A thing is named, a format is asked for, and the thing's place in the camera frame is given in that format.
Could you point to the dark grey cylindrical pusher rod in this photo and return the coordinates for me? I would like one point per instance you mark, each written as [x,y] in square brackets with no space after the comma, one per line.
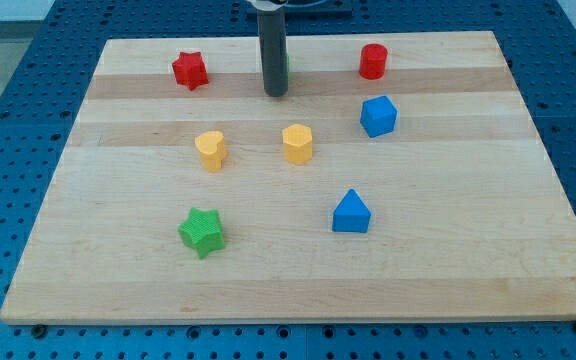
[273,50]

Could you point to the yellow hexagon block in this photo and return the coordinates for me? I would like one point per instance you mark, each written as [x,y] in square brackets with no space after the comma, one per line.
[298,144]

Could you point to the blue triangle block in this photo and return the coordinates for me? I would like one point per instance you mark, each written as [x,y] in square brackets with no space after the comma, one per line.
[351,214]

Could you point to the green block behind rod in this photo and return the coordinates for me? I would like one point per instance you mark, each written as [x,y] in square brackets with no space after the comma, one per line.
[288,68]

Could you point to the red star block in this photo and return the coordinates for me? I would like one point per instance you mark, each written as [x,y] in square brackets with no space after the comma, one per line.
[189,70]

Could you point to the red cylinder block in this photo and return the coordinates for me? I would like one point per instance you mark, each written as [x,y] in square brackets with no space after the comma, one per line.
[373,60]

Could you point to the yellow heart block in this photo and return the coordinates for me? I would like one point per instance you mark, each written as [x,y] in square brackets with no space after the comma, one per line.
[212,150]

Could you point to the blue cube block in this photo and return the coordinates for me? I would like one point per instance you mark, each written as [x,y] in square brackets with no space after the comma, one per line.
[378,116]

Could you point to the wooden board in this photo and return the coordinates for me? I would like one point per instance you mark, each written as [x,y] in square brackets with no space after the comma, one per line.
[469,222]

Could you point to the green star block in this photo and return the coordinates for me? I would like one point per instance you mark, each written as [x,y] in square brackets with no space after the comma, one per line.
[202,231]

